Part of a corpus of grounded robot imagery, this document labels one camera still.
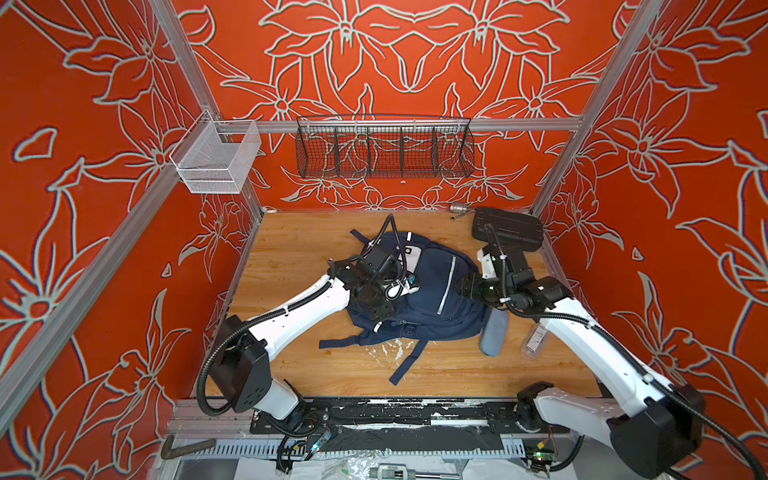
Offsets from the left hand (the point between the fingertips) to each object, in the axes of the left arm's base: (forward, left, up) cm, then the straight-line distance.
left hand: (390, 296), depth 80 cm
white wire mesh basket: (+37, +58, +18) cm, 71 cm away
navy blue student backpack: (-3, -12, -3) cm, 13 cm away
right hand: (+2, -18, +4) cm, 18 cm away
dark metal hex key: (-37, +50, -13) cm, 64 cm away
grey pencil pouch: (-4, -30, -11) cm, 33 cm away
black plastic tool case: (+33, -44, -7) cm, 56 cm away
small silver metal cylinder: (+47, -26, -10) cm, 55 cm away
